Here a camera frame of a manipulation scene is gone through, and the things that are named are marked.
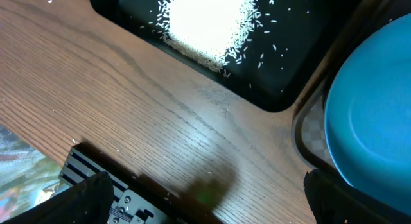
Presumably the black plastic bin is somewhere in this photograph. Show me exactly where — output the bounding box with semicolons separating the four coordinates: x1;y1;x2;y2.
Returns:
90;0;362;112

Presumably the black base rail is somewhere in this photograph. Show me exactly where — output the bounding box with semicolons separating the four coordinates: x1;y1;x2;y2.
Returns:
59;142;221;223

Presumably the dark brown serving tray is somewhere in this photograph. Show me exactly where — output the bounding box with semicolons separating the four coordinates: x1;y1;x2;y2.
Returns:
291;0;411;177

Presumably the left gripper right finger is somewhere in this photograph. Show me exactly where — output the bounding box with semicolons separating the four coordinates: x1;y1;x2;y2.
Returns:
304;169;410;224

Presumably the pile of white rice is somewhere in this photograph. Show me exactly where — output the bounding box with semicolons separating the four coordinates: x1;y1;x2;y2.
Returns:
139;0;309;90

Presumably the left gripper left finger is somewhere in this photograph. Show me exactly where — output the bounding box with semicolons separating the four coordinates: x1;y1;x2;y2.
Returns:
3;171;114;224

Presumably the dark blue plate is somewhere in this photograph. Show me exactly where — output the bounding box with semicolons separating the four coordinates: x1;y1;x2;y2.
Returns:
324;15;410;214

